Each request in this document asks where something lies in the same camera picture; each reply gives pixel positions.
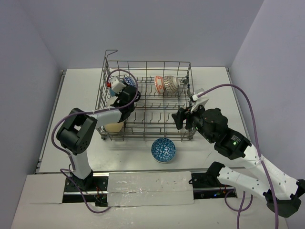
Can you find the red patterned bowl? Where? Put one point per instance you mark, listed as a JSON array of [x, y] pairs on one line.
[[129, 81]]

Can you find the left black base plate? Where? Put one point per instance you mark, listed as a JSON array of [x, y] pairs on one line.
[[95, 192]]

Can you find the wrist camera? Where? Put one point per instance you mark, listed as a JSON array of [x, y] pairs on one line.
[[198, 100], [116, 85]]

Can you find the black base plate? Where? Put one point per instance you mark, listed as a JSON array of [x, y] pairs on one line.
[[95, 192], [205, 187]]

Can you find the blue patterned bowl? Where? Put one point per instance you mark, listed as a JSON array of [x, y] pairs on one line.
[[163, 150]]

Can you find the grey wire dish rack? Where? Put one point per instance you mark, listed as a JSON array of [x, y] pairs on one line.
[[152, 117]]

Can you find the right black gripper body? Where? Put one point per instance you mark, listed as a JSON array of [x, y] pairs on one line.
[[197, 122]]

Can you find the yellow bowl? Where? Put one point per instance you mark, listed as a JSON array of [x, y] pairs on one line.
[[114, 127]]

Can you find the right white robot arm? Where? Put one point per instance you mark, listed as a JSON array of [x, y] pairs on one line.
[[281, 192]]

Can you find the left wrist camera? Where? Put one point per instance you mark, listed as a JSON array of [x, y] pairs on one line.
[[116, 85]]

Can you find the orange floral bowl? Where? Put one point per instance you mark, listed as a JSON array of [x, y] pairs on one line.
[[159, 85]]

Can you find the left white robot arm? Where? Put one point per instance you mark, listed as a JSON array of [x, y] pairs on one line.
[[75, 131]]

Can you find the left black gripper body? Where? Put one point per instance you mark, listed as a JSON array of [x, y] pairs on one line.
[[128, 93]]

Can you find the plain blue bowl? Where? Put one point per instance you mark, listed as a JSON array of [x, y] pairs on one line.
[[112, 93]]

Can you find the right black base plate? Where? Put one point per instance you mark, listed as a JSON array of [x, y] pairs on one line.
[[205, 187]]

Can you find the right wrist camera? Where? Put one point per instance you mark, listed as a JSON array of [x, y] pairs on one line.
[[198, 100]]

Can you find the grey patterned bowl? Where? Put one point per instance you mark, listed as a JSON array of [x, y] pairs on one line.
[[171, 84]]

